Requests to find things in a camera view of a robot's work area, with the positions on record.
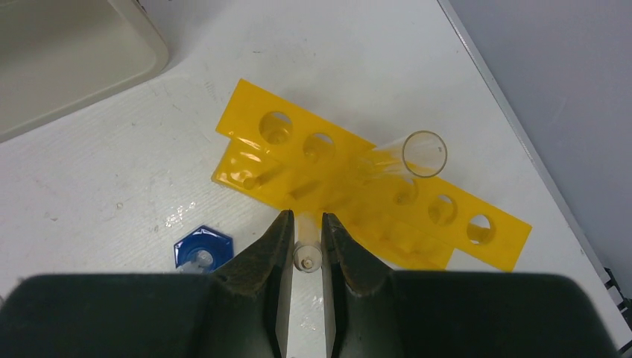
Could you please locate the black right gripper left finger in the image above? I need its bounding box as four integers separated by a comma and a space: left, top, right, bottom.
1, 210, 294, 357

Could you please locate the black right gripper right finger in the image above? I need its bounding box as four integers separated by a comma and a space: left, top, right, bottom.
321, 213, 619, 357

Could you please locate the small frosted test tube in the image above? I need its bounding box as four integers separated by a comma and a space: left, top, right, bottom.
293, 213, 323, 273

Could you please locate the yellow test tube rack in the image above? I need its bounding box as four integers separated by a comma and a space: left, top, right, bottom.
212, 80, 531, 271

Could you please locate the large clear test tube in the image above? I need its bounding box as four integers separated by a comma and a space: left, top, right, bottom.
352, 130, 448, 180

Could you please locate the graduated cylinder blue base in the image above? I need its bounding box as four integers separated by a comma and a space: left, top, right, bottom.
174, 225, 234, 274

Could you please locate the beige plastic tub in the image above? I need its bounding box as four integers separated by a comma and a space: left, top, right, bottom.
1, 1, 169, 141

